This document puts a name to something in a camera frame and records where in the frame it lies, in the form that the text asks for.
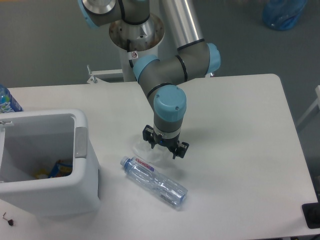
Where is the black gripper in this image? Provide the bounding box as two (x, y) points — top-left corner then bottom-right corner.
(142, 125), (189, 159)

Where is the clear plastic water bottle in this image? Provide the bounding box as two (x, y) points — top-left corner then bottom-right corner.
(120, 156), (188, 208)

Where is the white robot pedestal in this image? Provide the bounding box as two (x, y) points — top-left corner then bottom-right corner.
(86, 12), (216, 85)

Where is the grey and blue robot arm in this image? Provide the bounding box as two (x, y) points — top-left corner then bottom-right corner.
(78, 0), (221, 158)

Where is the blue and yellow snack wrapper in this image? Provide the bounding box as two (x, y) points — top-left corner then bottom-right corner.
(33, 159), (73, 180)

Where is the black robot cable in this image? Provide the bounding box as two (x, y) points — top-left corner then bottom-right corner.
(126, 39), (136, 69)

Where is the blue plastic bag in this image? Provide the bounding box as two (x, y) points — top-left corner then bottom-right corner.
(262, 0), (308, 31)

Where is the white frame at right edge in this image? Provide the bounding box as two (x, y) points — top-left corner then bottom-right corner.
(295, 85), (320, 132)

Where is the black device at table edge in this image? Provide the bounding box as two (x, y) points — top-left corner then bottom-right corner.
(302, 202), (320, 229)

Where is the blue labelled bottle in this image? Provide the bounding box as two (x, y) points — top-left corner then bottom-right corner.
(0, 84), (24, 114)

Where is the white plastic trash can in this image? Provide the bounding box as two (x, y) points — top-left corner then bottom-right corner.
(0, 109), (100, 216)

